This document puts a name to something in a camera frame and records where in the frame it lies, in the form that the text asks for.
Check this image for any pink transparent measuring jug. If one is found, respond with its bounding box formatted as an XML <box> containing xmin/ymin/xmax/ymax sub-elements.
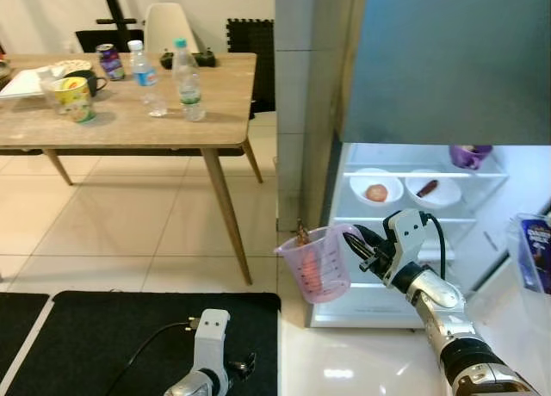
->
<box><xmin>274</xmin><ymin>224</ymin><xmax>362</xmax><ymax>305</ymax></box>

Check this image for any orange carrot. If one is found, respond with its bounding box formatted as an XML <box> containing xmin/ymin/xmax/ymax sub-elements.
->
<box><xmin>293</xmin><ymin>222</ymin><xmax>326</xmax><ymax>295</ymax></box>

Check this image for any grey steel fridge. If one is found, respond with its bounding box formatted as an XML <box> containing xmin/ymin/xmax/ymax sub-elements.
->
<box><xmin>300</xmin><ymin>0</ymin><xmax>551</xmax><ymax>330</ymax></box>

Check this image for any red tomato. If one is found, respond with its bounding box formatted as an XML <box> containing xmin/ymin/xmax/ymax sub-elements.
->
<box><xmin>366</xmin><ymin>183</ymin><xmax>389</xmax><ymax>203</ymax></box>

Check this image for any white bowl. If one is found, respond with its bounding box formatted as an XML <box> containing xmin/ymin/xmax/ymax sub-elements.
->
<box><xmin>349</xmin><ymin>168</ymin><xmax>404</xmax><ymax>207</ymax></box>
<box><xmin>405</xmin><ymin>170</ymin><xmax>461</xmax><ymax>209</ymax></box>

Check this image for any black floor mat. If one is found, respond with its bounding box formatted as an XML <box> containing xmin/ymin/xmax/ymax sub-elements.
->
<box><xmin>4</xmin><ymin>291</ymin><xmax>282</xmax><ymax>396</ymax></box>
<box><xmin>0</xmin><ymin>293</ymin><xmax>51</xmax><ymax>388</ymax></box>

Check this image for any purple mug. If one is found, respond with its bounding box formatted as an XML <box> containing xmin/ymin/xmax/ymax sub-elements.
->
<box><xmin>449</xmin><ymin>145</ymin><xmax>493</xmax><ymax>170</ymax></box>

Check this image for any purple chocolate box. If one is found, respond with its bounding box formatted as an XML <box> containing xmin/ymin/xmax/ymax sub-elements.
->
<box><xmin>517</xmin><ymin>215</ymin><xmax>551</xmax><ymax>294</ymax></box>

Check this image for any black foam puzzle mat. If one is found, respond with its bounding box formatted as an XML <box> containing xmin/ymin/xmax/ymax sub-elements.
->
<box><xmin>226</xmin><ymin>17</ymin><xmax>276</xmax><ymax>113</ymax></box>

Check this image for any water bottle blue label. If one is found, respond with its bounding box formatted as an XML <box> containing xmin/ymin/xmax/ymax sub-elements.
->
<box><xmin>129</xmin><ymin>40</ymin><xmax>169</xmax><ymax>118</ymax></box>

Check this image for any yellow noodle cup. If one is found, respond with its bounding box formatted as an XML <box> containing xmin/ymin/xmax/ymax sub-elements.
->
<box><xmin>52</xmin><ymin>76</ymin><xmax>96</xmax><ymax>124</ymax></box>

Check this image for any purple drink can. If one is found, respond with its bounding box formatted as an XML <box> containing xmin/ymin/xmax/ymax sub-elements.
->
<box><xmin>96</xmin><ymin>43</ymin><xmax>126</xmax><ymax>81</ymax></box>

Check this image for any black mug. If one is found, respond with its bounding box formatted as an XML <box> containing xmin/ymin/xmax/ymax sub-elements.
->
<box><xmin>65</xmin><ymin>69</ymin><xmax>108</xmax><ymax>100</ymax></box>

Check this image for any black metal stand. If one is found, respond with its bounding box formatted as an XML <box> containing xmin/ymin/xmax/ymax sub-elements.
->
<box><xmin>76</xmin><ymin>0</ymin><xmax>143</xmax><ymax>53</ymax></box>

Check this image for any white patterned plate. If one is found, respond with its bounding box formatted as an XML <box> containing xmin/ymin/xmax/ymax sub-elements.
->
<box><xmin>52</xmin><ymin>60</ymin><xmax>91</xmax><ymax>75</ymax></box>

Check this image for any white square plate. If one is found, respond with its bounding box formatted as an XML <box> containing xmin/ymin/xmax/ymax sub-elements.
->
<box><xmin>0</xmin><ymin>69</ymin><xmax>44</xmax><ymax>100</ymax></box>

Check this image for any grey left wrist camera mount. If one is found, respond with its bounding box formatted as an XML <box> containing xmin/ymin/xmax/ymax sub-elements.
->
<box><xmin>191</xmin><ymin>308</ymin><xmax>232</xmax><ymax>375</ymax></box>

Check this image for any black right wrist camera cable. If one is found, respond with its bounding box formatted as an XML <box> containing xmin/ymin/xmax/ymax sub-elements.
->
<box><xmin>420</xmin><ymin>211</ymin><xmax>449</xmax><ymax>281</ymax></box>

